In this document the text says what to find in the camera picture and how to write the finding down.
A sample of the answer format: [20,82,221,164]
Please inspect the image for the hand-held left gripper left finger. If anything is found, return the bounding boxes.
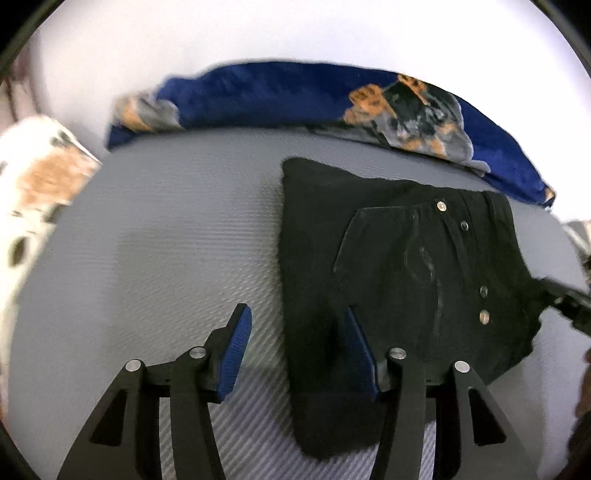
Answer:
[56,303,253,480]

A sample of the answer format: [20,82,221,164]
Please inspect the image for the blue floral blanket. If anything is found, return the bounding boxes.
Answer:
[106,60,557,207]

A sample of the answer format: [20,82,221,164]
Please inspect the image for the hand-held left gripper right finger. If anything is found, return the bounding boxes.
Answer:
[344,305,539,480]

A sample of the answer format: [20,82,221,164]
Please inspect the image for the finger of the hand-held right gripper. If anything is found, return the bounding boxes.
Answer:
[531,274,591,335]

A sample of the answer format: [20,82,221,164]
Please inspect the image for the black pants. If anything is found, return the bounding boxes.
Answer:
[280,157,555,461]

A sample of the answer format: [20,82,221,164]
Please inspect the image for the beige curtain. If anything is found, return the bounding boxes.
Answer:
[8,48,37,121]

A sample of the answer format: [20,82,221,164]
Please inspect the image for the white and orange cloth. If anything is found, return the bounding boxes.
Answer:
[0,115,102,370]

